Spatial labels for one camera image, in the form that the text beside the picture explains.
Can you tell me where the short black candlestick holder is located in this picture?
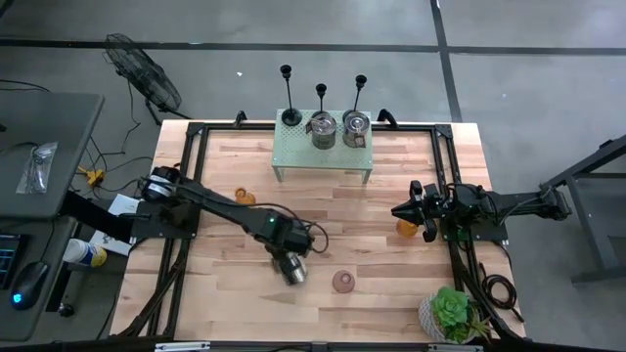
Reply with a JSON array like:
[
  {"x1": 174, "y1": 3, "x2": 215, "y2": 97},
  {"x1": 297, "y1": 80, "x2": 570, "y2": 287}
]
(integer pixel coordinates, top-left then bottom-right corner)
[{"x1": 315, "y1": 82, "x2": 328, "y2": 116}]

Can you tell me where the black left wrist camera cable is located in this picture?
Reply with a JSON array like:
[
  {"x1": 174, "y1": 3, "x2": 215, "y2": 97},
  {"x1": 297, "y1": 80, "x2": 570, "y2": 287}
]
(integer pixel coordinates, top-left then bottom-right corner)
[{"x1": 253, "y1": 202, "x2": 330, "y2": 254}]

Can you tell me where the black fan power cable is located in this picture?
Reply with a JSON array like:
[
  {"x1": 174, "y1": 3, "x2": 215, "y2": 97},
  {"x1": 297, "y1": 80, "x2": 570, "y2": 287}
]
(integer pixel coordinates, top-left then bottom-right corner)
[{"x1": 85, "y1": 80, "x2": 156, "y2": 195}]

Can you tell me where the yellow cable plug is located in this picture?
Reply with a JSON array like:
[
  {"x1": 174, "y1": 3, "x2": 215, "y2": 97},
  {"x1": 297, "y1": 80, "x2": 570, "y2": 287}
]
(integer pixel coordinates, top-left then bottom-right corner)
[{"x1": 77, "y1": 167, "x2": 107, "y2": 188}]

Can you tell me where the amber ribbed glass candle holder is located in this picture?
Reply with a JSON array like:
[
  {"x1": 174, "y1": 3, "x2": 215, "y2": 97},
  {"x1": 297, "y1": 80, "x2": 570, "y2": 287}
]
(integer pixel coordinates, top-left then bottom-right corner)
[
  {"x1": 394, "y1": 218, "x2": 421, "y2": 240},
  {"x1": 233, "y1": 187, "x2": 257, "y2": 206}
]

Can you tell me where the green perforated metal shelf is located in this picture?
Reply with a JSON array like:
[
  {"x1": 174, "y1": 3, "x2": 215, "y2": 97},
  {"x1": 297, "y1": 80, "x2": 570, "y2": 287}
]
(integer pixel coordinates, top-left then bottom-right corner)
[{"x1": 271, "y1": 109, "x2": 375, "y2": 186}]

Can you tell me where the medium black candlestick holder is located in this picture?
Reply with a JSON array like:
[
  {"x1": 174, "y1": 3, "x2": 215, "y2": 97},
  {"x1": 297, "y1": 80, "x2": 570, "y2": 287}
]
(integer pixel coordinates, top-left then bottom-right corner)
[{"x1": 341, "y1": 73, "x2": 368, "y2": 121}]

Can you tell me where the silver metal bracket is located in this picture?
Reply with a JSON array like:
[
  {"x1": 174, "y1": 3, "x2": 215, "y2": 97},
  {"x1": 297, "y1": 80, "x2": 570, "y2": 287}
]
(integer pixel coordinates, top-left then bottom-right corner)
[
  {"x1": 155, "y1": 341, "x2": 211, "y2": 352},
  {"x1": 428, "y1": 343, "x2": 484, "y2": 352}
]

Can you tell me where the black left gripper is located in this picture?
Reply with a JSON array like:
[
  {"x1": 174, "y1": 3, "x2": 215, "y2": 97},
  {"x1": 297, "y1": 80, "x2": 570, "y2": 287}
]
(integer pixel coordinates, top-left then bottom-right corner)
[{"x1": 263, "y1": 219, "x2": 315, "y2": 273}]

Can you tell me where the coiled black cable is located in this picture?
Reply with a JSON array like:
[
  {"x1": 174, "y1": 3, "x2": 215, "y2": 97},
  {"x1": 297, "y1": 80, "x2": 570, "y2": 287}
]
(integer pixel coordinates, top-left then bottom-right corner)
[{"x1": 480, "y1": 273, "x2": 524, "y2": 324}]

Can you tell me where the black metal table frame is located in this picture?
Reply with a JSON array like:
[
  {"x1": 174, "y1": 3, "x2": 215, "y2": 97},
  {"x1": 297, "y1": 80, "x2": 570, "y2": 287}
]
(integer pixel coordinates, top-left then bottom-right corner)
[{"x1": 114, "y1": 119, "x2": 528, "y2": 343}]

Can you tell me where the tall black candlestick holder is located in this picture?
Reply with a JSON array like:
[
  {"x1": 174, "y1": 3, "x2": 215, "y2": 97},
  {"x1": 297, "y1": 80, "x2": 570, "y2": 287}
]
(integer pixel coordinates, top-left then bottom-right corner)
[{"x1": 279, "y1": 64, "x2": 304, "y2": 127}]

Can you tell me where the white canister yellow lid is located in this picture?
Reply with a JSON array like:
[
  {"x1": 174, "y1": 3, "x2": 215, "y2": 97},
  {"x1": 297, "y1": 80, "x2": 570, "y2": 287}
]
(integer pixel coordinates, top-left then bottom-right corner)
[{"x1": 62, "y1": 238, "x2": 109, "y2": 269}]

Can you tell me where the silver tin candle pale tag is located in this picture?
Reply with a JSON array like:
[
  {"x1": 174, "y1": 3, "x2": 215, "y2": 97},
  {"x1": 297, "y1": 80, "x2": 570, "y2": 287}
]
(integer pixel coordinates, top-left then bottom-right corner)
[{"x1": 272, "y1": 253, "x2": 309, "y2": 287}]

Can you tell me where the green succulent in white pot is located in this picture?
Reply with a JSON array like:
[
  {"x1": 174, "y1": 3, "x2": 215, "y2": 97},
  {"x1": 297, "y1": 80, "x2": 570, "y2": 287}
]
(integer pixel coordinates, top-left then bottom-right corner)
[{"x1": 418, "y1": 286, "x2": 494, "y2": 345}]

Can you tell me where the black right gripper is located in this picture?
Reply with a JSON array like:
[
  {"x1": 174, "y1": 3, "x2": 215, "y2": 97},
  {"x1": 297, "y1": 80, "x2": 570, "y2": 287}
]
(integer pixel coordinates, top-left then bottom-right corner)
[{"x1": 390, "y1": 179, "x2": 454, "y2": 243}]

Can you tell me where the black floor cable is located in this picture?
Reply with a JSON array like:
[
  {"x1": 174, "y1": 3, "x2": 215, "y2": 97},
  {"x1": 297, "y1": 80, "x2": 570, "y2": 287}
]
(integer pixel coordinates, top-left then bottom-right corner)
[{"x1": 0, "y1": 79, "x2": 50, "y2": 94}]

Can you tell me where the black computer mouse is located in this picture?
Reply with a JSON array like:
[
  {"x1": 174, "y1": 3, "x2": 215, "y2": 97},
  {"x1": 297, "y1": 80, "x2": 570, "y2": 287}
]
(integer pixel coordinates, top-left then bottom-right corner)
[{"x1": 10, "y1": 260, "x2": 50, "y2": 312}]

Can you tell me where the black metal stand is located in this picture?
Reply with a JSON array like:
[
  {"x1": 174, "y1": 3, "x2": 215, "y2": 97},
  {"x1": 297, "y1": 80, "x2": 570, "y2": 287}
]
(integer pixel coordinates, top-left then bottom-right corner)
[{"x1": 539, "y1": 134, "x2": 626, "y2": 285}]

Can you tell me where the clear plastic bag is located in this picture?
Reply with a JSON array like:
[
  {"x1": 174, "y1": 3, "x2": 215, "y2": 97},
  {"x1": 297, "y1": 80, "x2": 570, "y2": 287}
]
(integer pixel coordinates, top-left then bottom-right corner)
[{"x1": 15, "y1": 141, "x2": 59, "y2": 196}]

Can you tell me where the grey side table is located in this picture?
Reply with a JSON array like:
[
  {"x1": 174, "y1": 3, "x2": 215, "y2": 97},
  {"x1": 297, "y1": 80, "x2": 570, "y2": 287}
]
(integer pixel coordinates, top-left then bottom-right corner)
[{"x1": 0, "y1": 90, "x2": 107, "y2": 219}]

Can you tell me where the white printed paper sheet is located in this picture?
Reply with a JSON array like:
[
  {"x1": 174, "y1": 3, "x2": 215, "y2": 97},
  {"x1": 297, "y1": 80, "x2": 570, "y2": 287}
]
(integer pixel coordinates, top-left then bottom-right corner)
[{"x1": 90, "y1": 229, "x2": 133, "y2": 256}]

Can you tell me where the silver tin candle brown tag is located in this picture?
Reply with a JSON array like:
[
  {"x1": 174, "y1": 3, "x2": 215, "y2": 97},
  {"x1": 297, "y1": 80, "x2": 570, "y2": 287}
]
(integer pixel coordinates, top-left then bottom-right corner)
[
  {"x1": 305, "y1": 111, "x2": 338, "y2": 151},
  {"x1": 341, "y1": 110, "x2": 372, "y2": 150}
]

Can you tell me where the dark grey desk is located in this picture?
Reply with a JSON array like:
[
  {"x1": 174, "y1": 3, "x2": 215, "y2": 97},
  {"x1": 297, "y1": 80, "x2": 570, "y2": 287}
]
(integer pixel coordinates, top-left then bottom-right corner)
[{"x1": 0, "y1": 217, "x2": 79, "y2": 343}]

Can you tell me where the black floor fan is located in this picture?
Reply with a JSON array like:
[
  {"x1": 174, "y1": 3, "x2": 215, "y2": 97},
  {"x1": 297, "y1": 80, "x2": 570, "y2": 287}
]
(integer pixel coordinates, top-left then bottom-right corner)
[{"x1": 101, "y1": 32, "x2": 193, "y2": 126}]

